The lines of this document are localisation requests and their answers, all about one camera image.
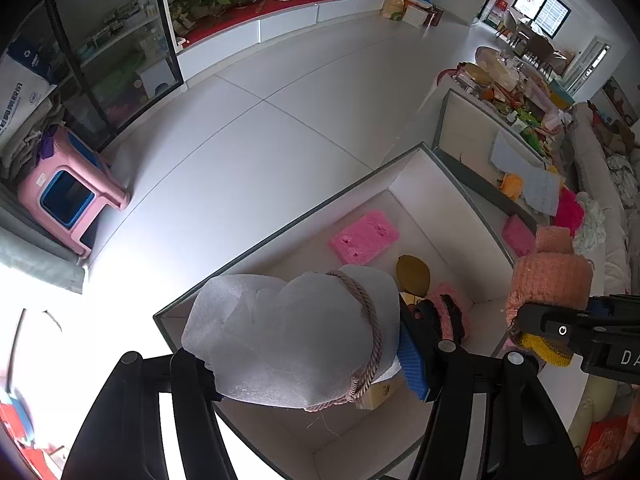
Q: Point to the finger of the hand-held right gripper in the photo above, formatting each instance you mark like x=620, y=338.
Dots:
x=615, y=306
x=550, y=327

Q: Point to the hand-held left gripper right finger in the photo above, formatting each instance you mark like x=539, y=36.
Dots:
x=412, y=360

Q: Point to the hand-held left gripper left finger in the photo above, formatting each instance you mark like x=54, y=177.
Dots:
x=192, y=395

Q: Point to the yellow scrubber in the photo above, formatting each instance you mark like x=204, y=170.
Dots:
x=542, y=352

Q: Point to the peach knit hat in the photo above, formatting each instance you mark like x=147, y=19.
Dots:
x=550, y=275

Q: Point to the pink and black knit hat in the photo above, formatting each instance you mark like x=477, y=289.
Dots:
x=445, y=292

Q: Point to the pink sponge with holes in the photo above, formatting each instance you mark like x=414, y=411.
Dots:
x=365, y=237

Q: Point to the white box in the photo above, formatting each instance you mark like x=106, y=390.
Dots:
x=450, y=200

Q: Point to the white fringed blanket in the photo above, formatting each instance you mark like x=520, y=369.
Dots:
x=592, y=225

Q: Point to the red patterned cushion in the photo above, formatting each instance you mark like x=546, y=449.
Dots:
x=607, y=445

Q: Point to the magenta fluffy cloth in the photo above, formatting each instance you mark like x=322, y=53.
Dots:
x=570, y=210

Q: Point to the white paper sheet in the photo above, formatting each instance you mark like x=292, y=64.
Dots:
x=510, y=155
x=542, y=192

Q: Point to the beige leather sofa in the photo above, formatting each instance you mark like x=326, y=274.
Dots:
x=590, y=160

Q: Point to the red and blue item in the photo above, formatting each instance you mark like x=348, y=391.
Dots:
x=15, y=435

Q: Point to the grey green cloth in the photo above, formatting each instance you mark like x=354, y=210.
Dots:
x=35, y=255

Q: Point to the pink plastic stool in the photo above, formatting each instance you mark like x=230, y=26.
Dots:
x=65, y=195

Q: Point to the pile of snacks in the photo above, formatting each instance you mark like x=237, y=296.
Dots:
x=505, y=85

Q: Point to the purple cloth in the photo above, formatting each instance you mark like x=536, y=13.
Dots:
x=47, y=147

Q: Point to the window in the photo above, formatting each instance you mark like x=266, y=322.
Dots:
x=542, y=5

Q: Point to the cardboard box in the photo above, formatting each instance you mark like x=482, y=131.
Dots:
x=417, y=12

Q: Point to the yellow sack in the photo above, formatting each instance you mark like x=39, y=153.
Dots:
x=392, y=7

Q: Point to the white printed sack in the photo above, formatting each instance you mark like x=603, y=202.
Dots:
x=25, y=80

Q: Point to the glass display cabinet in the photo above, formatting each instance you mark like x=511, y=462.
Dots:
x=100, y=50

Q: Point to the white cabinet with red top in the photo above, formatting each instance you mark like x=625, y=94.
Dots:
x=300, y=15

